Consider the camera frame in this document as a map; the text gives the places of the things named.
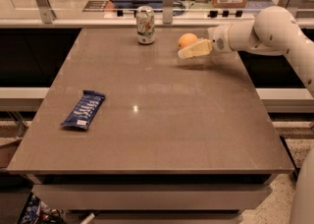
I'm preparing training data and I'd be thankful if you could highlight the metal post centre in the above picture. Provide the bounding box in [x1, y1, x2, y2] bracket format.
[163, 0, 173, 25]

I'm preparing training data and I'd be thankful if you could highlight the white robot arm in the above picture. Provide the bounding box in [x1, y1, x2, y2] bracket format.
[178, 6, 314, 224]

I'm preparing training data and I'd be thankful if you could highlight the metal post left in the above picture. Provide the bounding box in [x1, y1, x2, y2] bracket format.
[35, 0, 56, 24]

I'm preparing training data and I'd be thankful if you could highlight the white green soda can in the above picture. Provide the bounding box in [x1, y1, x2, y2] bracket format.
[135, 6, 155, 44]

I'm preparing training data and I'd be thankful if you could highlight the orange fruit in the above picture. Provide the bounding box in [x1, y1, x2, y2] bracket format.
[178, 33, 198, 49]

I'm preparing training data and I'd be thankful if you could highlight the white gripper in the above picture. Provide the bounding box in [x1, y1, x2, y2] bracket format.
[178, 24, 233, 59]

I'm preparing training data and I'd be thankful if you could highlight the blue rxbar wrapper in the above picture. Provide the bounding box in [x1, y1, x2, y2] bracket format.
[62, 90, 106, 130]

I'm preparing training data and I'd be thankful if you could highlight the grey drawer front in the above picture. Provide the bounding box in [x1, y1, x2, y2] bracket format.
[32, 184, 271, 210]

